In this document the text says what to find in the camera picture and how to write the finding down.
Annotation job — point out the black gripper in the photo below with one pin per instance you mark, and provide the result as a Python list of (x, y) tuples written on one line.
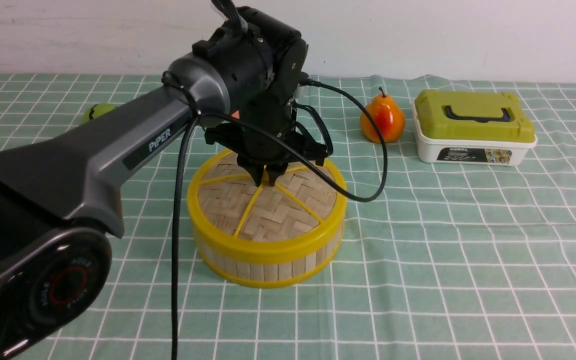
[(265, 133)]

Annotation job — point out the yellow bamboo steamer lid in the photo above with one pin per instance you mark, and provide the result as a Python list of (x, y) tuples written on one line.
[(264, 237)]

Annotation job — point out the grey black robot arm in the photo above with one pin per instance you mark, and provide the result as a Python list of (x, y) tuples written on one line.
[(59, 198)]

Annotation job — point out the orange toy pear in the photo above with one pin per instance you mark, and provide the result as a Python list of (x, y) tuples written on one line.
[(388, 116)]

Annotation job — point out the green toy fruit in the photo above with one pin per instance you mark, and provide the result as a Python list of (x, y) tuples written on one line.
[(96, 111)]

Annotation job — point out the green white lunch box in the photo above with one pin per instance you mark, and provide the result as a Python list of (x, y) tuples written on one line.
[(472, 127)]

